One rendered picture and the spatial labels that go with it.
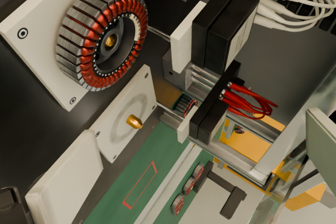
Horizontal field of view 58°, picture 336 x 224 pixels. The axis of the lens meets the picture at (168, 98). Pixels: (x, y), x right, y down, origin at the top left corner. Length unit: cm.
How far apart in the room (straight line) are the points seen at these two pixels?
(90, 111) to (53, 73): 14
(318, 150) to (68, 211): 13
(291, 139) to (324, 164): 32
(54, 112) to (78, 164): 22
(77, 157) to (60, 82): 18
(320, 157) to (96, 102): 34
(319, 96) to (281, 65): 25
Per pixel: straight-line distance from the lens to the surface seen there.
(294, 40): 56
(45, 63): 32
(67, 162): 17
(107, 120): 48
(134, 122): 54
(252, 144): 402
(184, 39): 30
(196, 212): 562
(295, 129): 46
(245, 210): 571
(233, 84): 56
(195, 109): 52
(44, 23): 30
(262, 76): 68
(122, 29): 36
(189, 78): 59
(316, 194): 407
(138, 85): 51
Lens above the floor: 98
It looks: 17 degrees down
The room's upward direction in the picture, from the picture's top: 121 degrees clockwise
